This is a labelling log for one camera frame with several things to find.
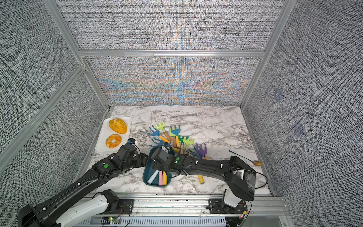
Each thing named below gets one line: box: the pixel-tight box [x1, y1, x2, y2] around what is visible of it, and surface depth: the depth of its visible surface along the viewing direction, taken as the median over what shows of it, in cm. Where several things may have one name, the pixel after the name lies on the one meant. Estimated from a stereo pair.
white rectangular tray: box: [95, 116, 133, 153], surface depth 104 cm
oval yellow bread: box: [108, 118, 128, 135], surface depth 105 cm
